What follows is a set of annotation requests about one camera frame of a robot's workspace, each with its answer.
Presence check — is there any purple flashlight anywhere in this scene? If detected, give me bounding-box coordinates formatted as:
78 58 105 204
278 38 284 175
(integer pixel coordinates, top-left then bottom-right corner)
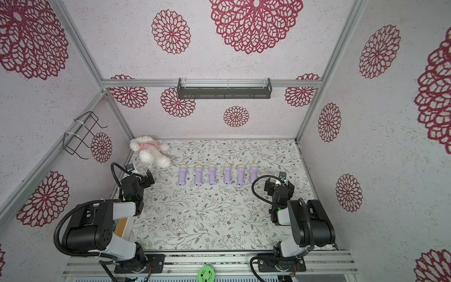
237 164 245 186
250 164 258 184
178 165 188 186
195 165 203 186
208 164 217 186
224 164 232 184

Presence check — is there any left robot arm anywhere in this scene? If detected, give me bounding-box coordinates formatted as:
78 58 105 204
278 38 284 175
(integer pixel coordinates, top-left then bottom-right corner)
53 168 155 276

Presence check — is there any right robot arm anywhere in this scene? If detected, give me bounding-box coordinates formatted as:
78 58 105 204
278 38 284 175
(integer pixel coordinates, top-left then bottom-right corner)
249 173 336 282

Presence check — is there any white plush teddy bear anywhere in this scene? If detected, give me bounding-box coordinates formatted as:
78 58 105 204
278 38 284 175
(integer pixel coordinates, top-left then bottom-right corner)
129 136 171 169

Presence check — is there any green tape roll front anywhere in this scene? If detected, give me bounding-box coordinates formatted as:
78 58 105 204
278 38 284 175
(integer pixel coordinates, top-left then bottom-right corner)
197 265 215 282

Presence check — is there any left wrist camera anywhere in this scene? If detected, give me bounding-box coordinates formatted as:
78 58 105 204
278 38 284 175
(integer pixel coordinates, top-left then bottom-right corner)
125 163 135 175

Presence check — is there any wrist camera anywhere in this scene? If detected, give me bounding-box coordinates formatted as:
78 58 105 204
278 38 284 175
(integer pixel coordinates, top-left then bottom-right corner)
278 172 287 183
125 163 135 175

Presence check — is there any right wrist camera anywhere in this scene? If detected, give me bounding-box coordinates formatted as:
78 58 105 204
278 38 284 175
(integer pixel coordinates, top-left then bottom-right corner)
278 172 287 183

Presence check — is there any black wire wall rack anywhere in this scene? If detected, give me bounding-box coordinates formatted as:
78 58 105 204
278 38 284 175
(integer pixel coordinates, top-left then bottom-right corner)
62 111 107 160

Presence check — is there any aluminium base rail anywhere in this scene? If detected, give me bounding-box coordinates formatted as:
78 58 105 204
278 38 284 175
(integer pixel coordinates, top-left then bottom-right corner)
62 250 358 278

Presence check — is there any black wall shelf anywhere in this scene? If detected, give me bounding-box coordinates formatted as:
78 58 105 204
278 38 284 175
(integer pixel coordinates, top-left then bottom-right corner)
176 78 272 100

